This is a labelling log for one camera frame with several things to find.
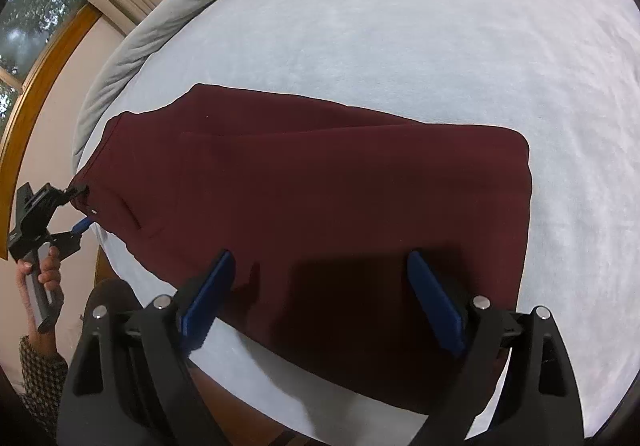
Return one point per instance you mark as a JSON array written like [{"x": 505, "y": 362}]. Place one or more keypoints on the maroon pants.
[{"x": 325, "y": 201}]

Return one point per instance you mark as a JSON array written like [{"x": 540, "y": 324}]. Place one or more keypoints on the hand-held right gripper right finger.
[{"x": 437, "y": 308}]

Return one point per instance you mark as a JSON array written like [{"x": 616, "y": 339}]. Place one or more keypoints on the person's left hand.
[{"x": 49, "y": 271}]

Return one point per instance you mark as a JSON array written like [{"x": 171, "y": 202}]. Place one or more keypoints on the wooden framed window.
[{"x": 50, "y": 70}]

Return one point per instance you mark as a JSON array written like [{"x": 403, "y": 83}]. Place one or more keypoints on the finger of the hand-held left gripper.
[
  {"x": 82, "y": 226},
  {"x": 77, "y": 196}
]

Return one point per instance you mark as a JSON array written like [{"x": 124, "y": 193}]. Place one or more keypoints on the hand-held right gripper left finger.
[{"x": 207, "y": 306}]

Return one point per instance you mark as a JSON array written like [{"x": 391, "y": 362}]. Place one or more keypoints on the bed with light blue sheet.
[{"x": 400, "y": 25}]

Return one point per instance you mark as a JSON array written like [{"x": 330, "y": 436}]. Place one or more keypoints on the person's left forearm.
[{"x": 42, "y": 371}]

